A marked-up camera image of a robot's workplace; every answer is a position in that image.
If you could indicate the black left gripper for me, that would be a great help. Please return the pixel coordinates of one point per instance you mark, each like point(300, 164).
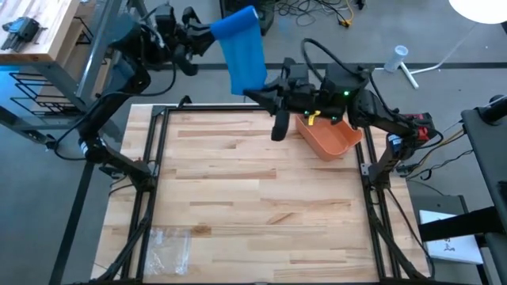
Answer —
point(186, 39)

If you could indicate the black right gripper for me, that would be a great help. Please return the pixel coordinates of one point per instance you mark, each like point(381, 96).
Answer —
point(301, 95)

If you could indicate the blue elastic bandage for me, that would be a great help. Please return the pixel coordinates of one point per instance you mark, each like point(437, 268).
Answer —
point(245, 51)

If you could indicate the clear plastic zip bag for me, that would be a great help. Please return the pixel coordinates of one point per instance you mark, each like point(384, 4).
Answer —
point(168, 251)

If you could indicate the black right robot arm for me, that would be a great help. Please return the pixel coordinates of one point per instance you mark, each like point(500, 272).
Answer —
point(388, 122)

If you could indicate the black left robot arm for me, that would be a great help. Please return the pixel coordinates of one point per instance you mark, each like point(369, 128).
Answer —
point(119, 79)

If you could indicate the black computer case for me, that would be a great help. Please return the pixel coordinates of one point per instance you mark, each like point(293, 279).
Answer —
point(267, 16)

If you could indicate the orange plastic bin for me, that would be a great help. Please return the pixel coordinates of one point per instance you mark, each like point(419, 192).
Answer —
point(332, 138)

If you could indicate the white plastic bottle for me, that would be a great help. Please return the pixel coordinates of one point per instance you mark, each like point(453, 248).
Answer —
point(396, 58)

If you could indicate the white lamp stand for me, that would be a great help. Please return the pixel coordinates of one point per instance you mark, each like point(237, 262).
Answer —
point(409, 75)

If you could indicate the black crate with red tool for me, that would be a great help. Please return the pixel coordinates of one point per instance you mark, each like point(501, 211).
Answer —
point(425, 117)

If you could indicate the black device on workbench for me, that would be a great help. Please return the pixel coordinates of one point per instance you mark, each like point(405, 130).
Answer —
point(21, 31)

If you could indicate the grey flat case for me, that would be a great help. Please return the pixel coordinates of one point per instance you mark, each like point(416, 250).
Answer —
point(439, 204)

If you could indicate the white round lamp shade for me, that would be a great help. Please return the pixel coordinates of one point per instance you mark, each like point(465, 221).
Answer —
point(479, 10)

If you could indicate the black desk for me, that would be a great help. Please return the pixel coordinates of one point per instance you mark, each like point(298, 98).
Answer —
point(487, 158)

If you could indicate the white box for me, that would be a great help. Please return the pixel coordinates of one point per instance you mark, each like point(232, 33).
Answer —
point(451, 249)

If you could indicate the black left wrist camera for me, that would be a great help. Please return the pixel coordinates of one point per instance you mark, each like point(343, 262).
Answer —
point(164, 21)

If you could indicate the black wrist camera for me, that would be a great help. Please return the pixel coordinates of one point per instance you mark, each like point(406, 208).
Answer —
point(344, 85)
point(164, 21)

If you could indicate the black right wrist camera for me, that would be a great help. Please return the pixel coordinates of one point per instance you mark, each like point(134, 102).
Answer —
point(344, 85)

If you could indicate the wooden workbench with grey frame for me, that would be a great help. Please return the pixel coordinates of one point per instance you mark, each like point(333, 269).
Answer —
point(39, 23)

